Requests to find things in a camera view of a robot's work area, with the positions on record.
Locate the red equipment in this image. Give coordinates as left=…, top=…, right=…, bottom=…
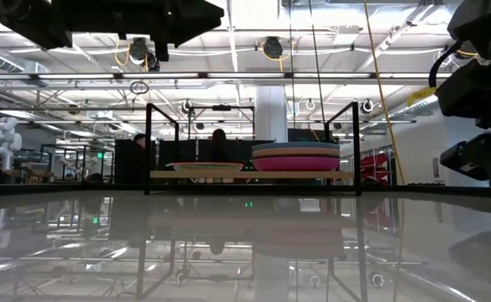
left=360, top=153, right=393, bottom=182

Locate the yellow cable tag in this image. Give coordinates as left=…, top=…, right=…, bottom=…
left=406, top=86, right=438, bottom=107

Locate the yellow hanging cable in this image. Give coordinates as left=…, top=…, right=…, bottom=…
left=363, top=0, right=406, bottom=186

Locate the white robot figure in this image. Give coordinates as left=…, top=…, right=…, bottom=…
left=0, top=116, right=23, bottom=171

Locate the dark panel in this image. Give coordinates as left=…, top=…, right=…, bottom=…
left=287, top=128, right=334, bottom=144

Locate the long horizontal light bar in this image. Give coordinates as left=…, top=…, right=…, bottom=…
left=0, top=70, right=452, bottom=81

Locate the black wire dish rack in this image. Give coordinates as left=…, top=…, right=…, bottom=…
left=144, top=102, right=362, bottom=196

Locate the large salmon plate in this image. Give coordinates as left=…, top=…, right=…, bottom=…
left=252, top=147, right=342, bottom=159

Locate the black partition wall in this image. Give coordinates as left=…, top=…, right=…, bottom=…
left=113, top=138, right=276, bottom=185

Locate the white building column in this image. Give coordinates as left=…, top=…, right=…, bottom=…
left=254, top=86, right=289, bottom=144

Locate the black metal rig frame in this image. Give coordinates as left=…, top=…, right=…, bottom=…
left=0, top=182, right=491, bottom=199

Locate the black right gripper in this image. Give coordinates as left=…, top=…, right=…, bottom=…
left=436, top=58, right=491, bottom=206

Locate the large black ceiling reel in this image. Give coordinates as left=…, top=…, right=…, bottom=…
left=128, top=37, right=150, bottom=64
left=261, top=35, right=285, bottom=60

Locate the cream plate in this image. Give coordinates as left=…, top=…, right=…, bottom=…
left=165, top=161, right=245, bottom=173

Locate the black hanging cable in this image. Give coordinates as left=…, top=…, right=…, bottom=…
left=307, top=0, right=328, bottom=131

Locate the large black plate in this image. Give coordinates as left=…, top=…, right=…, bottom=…
left=252, top=155, right=341, bottom=161

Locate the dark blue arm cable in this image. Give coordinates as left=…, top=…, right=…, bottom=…
left=428, top=40, right=462, bottom=88

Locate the white glossy table sheet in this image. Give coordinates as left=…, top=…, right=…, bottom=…
left=0, top=192, right=491, bottom=302

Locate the large blue plate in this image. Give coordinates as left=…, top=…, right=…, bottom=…
left=251, top=141, right=342, bottom=153

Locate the distant black rig frame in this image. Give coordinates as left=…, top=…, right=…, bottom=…
left=187, top=104, right=257, bottom=142

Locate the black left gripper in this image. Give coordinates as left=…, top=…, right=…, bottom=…
left=71, top=0, right=225, bottom=62

